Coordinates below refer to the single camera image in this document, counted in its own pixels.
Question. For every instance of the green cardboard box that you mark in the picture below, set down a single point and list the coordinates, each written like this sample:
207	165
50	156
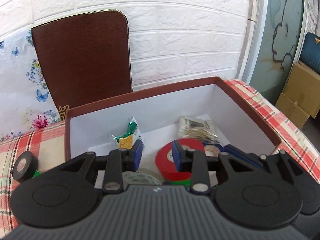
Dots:
37	173

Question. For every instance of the blue cushion chair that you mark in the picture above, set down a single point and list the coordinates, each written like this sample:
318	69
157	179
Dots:
310	54

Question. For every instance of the blue tape roll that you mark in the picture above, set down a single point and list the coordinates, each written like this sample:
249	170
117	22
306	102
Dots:
212	150

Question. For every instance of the black tape roll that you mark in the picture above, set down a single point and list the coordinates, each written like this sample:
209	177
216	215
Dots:
24	167

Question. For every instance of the brown shoe box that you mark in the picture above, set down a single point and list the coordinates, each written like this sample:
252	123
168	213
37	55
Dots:
157	111

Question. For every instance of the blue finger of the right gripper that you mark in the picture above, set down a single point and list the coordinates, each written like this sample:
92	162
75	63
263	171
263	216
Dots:
251	158

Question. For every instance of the cartoon painted glass door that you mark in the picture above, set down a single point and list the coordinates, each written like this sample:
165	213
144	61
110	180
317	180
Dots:
273	42

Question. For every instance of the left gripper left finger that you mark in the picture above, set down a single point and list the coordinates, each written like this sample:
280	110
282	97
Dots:
119	161

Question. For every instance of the cardboard boxes stack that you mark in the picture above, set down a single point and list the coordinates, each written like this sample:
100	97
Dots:
300	98

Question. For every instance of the green white snack packet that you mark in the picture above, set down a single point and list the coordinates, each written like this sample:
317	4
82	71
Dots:
128	139

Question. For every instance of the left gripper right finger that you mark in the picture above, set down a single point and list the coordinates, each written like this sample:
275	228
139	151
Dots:
195	162

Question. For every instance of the red tape roll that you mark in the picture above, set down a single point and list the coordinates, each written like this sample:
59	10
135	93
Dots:
165	163

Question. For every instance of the red plaid bed sheet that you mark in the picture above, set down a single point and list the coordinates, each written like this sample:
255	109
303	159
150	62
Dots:
48	145

